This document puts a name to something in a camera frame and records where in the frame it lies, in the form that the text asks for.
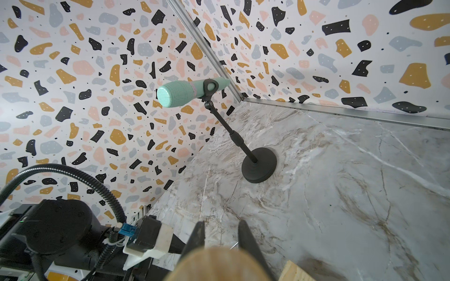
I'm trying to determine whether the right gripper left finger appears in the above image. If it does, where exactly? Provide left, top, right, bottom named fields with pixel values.
left=178, top=221, right=205, bottom=263

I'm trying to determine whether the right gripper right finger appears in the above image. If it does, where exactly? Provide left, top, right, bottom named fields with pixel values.
left=238, top=220, right=275, bottom=281

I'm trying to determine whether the wooden handle claw hammer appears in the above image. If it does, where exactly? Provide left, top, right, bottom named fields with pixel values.
left=164, top=247, right=270, bottom=281

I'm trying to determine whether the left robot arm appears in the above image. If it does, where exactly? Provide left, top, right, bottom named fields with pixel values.
left=1, top=200, right=132, bottom=281

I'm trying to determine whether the wooden block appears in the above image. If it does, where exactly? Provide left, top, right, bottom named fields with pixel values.
left=278, top=260, right=315, bottom=281

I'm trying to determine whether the black microphone stand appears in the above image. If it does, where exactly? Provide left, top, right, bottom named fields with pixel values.
left=202, top=78, right=278, bottom=184

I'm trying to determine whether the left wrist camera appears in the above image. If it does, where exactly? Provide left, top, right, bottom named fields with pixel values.
left=118, top=216, right=173, bottom=270

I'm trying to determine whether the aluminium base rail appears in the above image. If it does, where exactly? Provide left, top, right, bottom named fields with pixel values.
left=130, top=204, right=152, bottom=226

